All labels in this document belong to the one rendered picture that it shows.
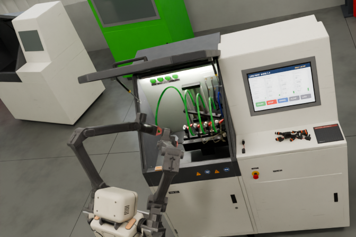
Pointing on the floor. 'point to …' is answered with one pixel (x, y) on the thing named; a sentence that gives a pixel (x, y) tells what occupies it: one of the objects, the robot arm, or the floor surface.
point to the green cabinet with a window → (138, 10)
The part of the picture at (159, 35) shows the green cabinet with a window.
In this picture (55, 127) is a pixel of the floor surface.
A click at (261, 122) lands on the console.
